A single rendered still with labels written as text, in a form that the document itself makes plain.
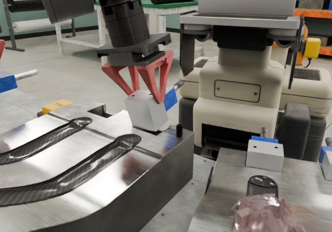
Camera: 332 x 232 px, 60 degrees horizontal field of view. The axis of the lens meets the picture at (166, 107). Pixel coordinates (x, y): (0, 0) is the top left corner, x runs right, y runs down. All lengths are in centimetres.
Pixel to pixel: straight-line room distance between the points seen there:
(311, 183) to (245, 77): 40
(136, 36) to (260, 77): 44
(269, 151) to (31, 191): 32
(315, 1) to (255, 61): 461
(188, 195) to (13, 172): 25
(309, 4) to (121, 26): 507
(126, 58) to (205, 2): 38
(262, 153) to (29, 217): 31
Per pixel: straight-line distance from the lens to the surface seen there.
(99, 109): 57
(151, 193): 41
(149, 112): 43
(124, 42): 41
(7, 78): 61
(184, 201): 46
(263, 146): 46
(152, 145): 42
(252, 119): 78
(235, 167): 45
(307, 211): 40
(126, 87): 47
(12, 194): 36
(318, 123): 110
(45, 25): 631
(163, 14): 345
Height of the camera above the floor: 110
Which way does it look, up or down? 23 degrees down
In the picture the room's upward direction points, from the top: straight up
